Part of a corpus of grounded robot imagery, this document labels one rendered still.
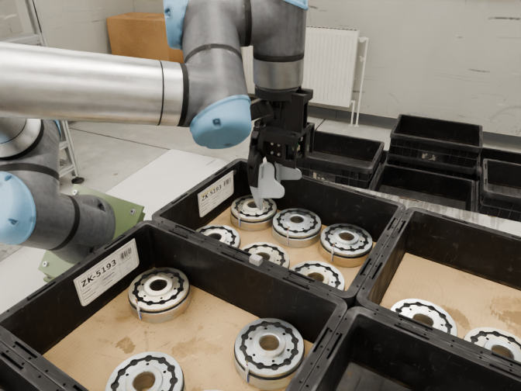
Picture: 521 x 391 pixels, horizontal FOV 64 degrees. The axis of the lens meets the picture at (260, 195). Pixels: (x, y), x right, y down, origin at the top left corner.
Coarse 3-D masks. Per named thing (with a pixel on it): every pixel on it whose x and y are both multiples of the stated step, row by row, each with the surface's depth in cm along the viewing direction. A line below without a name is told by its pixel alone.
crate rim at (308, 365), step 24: (120, 240) 70; (192, 240) 70; (240, 264) 65; (48, 288) 61; (312, 288) 61; (336, 312) 57; (0, 336) 53; (48, 360) 50; (312, 360) 50; (72, 384) 47; (288, 384) 47
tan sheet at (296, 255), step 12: (228, 216) 94; (324, 228) 90; (240, 240) 87; (252, 240) 87; (264, 240) 87; (276, 240) 87; (288, 252) 83; (300, 252) 83; (312, 252) 83; (348, 276) 77
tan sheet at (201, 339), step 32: (128, 288) 75; (192, 288) 75; (96, 320) 68; (128, 320) 68; (192, 320) 68; (224, 320) 68; (64, 352) 63; (96, 352) 63; (128, 352) 63; (192, 352) 63; (224, 352) 63; (96, 384) 58; (192, 384) 58; (224, 384) 58
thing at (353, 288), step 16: (240, 160) 96; (304, 176) 90; (192, 192) 84; (352, 192) 84; (160, 208) 79; (400, 208) 79; (176, 224) 74; (208, 240) 70; (384, 240) 70; (240, 256) 67; (368, 256) 67; (288, 272) 63; (368, 272) 64; (320, 288) 61; (336, 288) 61; (352, 288) 61; (352, 304) 60
